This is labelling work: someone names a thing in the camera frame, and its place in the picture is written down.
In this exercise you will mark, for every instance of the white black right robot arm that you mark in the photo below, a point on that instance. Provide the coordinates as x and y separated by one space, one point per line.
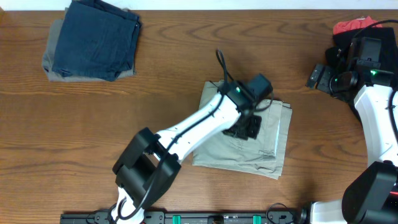
371 198

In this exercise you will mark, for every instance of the khaki shorts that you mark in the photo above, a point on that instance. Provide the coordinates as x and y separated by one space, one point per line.
262 156

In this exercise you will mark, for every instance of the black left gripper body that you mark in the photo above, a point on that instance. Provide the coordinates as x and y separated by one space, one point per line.
244 128

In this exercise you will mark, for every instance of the folded grey shorts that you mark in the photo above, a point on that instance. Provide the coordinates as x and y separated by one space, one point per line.
49 58

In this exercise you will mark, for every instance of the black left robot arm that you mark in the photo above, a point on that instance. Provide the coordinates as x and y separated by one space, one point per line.
148 166

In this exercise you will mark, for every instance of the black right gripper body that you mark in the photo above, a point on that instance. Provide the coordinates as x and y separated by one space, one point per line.
319 78

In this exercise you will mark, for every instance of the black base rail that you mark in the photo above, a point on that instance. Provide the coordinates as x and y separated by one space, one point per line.
273 216

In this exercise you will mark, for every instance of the black garment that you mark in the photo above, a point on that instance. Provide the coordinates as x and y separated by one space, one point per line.
388 40

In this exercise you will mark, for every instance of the folded navy blue shorts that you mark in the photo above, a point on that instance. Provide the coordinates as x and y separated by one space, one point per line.
96 40

